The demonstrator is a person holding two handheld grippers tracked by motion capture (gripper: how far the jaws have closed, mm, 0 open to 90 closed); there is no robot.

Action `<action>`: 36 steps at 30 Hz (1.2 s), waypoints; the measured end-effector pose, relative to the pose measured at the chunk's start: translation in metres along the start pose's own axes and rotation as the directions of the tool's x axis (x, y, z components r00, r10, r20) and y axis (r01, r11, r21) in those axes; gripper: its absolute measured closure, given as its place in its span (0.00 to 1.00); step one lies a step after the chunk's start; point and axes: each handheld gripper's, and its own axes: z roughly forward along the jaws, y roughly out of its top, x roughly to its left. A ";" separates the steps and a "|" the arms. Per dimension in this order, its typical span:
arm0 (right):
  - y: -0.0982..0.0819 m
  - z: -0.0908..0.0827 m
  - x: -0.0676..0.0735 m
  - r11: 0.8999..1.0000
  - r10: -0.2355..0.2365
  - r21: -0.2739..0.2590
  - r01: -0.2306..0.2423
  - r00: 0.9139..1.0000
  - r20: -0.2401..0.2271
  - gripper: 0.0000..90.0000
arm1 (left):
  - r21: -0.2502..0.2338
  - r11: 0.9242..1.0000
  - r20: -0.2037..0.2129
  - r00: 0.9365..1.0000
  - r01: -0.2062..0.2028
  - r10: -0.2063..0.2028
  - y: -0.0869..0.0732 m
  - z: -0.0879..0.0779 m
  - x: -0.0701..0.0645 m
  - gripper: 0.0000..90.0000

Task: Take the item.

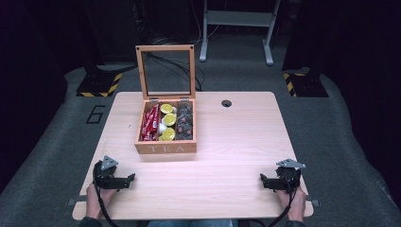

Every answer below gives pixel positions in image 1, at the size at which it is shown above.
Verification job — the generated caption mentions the wooden tea box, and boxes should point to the wooden tea box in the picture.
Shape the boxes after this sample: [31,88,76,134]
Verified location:
[134,44,199,155]

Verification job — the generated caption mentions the bundle of red packets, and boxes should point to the bundle of red packets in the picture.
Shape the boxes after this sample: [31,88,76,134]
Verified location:
[139,103,161,142]

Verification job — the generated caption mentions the yellow lid capsule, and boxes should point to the yellow lid capsule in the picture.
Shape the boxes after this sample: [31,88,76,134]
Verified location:
[159,103,175,115]
[161,127,177,142]
[162,113,178,127]

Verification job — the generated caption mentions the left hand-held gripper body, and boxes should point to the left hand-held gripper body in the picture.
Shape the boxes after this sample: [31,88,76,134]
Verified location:
[92,155,127,191]

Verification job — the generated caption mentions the grey table bracket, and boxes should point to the grey table bracket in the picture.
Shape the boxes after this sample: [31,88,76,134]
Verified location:
[66,195,88,206]

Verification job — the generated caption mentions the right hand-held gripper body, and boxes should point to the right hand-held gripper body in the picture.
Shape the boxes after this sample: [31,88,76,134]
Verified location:
[274,158,306,194]

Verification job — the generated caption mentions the white metal stand frame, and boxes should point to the white metal stand frame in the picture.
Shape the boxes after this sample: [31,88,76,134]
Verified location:
[199,0,282,67]

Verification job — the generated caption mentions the person's left hand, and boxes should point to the person's left hand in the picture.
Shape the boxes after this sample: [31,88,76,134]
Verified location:
[85,183,118,220]

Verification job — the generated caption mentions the black yellow striped stand base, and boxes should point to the black yellow striped stand base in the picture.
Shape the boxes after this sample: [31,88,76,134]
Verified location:
[282,67,329,98]
[76,63,123,98]

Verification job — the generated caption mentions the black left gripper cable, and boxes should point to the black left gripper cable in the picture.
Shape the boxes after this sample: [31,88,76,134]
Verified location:
[93,183,121,227]

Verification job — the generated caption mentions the person's right hand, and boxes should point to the person's right hand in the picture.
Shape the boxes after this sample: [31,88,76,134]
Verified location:
[276,186,307,223]

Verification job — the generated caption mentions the row of dark tea bags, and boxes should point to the row of dark tea bags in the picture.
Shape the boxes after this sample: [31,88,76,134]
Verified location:
[175,101,194,141]

